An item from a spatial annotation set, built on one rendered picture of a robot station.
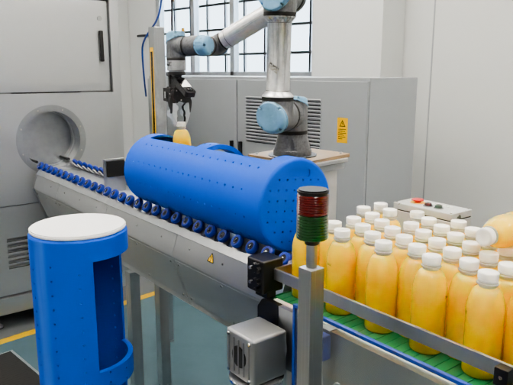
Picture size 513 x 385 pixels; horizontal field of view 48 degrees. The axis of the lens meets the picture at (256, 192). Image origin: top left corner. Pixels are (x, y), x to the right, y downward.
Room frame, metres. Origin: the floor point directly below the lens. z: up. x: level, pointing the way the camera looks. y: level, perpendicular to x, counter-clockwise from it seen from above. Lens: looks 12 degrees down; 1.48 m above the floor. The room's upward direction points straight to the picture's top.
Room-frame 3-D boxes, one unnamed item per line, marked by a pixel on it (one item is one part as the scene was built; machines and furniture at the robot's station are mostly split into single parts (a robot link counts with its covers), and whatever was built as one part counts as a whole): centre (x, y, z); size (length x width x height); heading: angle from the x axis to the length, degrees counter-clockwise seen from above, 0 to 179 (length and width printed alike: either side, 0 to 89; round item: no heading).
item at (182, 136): (2.30, 0.30, 1.17); 0.07 x 0.07 x 0.19
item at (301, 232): (1.10, -0.11, 1.18); 0.06 x 0.06 x 0.05
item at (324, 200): (1.10, -0.11, 1.23); 0.06 x 0.06 x 0.04
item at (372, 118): (4.17, -0.04, 0.72); 2.15 x 0.54 x 1.45; 44
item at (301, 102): (2.23, -0.14, 1.33); 0.13 x 0.12 x 0.14; 152
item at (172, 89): (2.33, 0.32, 1.42); 0.09 x 0.08 x 0.12; 38
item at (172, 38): (2.32, 0.31, 1.58); 0.09 x 0.08 x 0.11; 62
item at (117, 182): (2.67, 0.66, 1.00); 0.10 x 0.04 x 0.15; 128
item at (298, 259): (1.45, -0.13, 1.00); 0.07 x 0.07 x 0.19
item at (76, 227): (1.66, 0.53, 1.03); 0.28 x 0.28 x 0.01
